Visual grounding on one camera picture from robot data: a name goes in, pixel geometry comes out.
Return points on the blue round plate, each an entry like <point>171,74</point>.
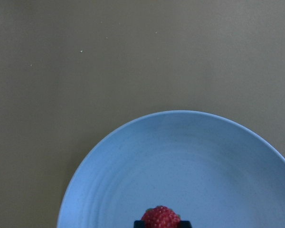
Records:
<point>208,169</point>

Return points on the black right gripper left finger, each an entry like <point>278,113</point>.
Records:
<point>139,224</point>

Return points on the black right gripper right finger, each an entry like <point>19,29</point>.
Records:
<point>184,224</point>

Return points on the red strawberry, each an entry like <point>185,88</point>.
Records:
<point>161,217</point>

